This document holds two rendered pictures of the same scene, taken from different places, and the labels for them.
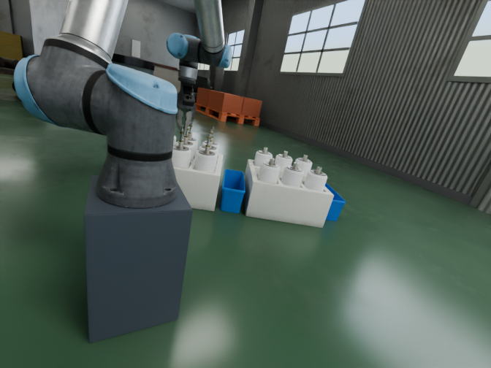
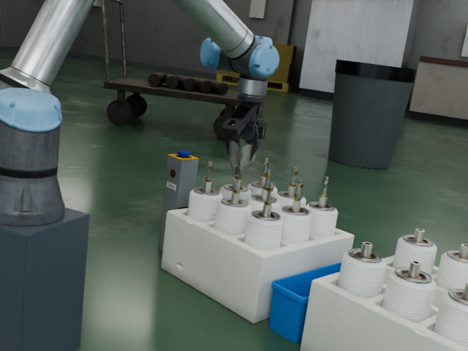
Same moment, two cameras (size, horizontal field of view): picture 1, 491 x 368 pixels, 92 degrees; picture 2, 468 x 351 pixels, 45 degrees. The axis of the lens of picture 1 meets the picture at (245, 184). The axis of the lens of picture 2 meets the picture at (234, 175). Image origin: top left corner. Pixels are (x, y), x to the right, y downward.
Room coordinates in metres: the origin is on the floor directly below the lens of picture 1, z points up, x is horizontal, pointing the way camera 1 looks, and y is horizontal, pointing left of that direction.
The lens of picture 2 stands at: (0.13, -0.84, 0.66)
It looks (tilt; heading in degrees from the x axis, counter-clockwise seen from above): 13 degrees down; 52
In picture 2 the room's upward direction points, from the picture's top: 8 degrees clockwise
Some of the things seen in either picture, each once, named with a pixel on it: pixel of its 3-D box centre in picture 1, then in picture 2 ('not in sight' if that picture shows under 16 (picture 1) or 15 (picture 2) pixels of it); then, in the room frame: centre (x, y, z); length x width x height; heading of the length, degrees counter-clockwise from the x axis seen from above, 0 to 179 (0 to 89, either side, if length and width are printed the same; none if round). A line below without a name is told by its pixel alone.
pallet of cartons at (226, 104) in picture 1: (226, 105); not in sight; (5.34, 0.74, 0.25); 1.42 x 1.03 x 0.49; 31
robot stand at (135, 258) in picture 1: (136, 250); (19, 285); (0.45, 0.21, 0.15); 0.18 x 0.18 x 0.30; 31
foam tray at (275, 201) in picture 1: (281, 190); (425, 331); (1.23, -0.20, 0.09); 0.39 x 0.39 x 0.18; 7
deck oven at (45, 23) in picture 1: (72, 38); (361, 38); (8.02, 6.13, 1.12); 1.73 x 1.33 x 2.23; 121
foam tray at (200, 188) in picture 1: (182, 173); (256, 251); (1.16, 0.33, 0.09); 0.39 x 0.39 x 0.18; 7
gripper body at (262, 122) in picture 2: (185, 93); (248, 118); (1.06, 0.33, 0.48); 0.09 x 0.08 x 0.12; 28
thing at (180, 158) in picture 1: (178, 167); (230, 234); (1.04, 0.32, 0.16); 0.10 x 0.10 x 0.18
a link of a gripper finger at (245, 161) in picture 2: (186, 120); (249, 158); (1.07, 0.31, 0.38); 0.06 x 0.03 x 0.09; 28
